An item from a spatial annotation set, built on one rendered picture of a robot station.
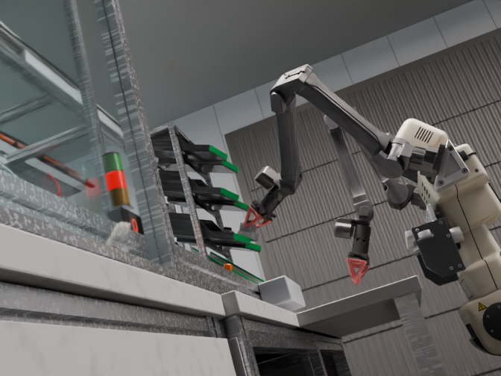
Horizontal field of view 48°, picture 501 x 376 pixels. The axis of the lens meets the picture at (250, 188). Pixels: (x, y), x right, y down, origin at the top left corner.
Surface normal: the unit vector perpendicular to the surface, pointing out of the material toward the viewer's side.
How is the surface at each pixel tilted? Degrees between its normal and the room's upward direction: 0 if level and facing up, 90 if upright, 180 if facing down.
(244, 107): 90
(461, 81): 90
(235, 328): 90
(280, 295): 90
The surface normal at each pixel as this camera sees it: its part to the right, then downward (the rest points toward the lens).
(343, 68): -0.28, -0.26
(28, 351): 0.93, -0.33
